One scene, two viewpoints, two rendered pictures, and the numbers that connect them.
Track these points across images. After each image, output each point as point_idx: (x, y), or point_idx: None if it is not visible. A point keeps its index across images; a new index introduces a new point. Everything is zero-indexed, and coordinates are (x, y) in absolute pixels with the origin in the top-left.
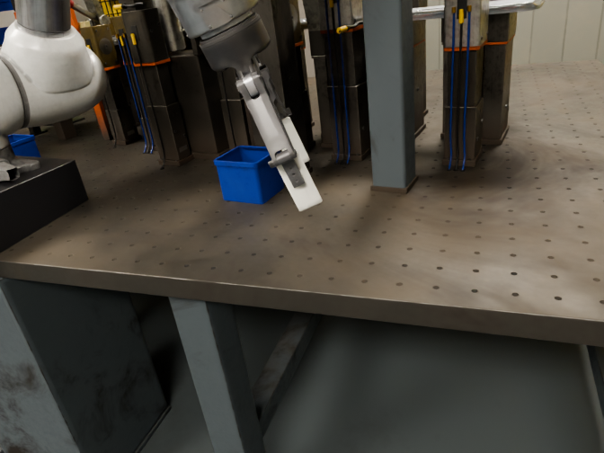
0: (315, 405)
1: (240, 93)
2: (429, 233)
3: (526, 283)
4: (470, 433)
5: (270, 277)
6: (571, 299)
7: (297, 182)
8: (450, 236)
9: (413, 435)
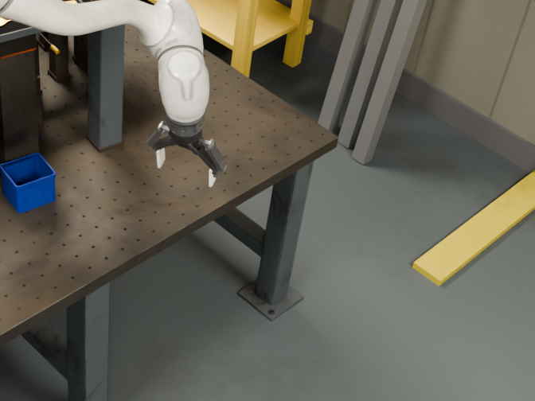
0: (35, 349)
1: (192, 148)
2: (177, 165)
3: (247, 168)
4: (140, 284)
5: (158, 232)
6: (267, 165)
7: (218, 175)
8: (189, 161)
9: (115, 311)
